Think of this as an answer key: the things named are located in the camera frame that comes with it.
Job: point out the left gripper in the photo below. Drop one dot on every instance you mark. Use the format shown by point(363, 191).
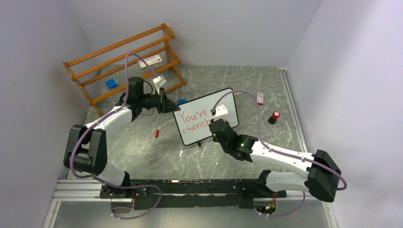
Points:
point(165, 105)

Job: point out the small whiteboard with black frame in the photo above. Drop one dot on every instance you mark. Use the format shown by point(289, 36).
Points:
point(194, 116)

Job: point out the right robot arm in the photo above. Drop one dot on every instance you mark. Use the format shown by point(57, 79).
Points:
point(316, 173)

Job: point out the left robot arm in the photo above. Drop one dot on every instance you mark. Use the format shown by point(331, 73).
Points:
point(86, 149)

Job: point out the blue eraser on table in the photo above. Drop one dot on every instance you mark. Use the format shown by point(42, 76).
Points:
point(181, 101)

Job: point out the white red box on shelf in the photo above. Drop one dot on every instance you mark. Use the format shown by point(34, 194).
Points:
point(153, 62)

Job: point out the blue eraser on shelf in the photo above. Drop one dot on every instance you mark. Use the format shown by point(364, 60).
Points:
point(111, 84)

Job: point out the wooden tiered shelf rack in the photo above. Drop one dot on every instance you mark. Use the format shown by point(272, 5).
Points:
point(156, 46)

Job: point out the small red white box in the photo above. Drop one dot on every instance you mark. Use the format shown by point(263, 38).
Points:
point(260, 98)

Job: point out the red black stamp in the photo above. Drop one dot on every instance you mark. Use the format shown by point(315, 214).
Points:
point(274, 117)

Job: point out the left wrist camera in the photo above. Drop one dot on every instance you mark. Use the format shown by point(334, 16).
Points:
point(159, 81)

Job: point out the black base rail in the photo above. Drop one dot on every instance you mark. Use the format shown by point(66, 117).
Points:
point(193, 193)

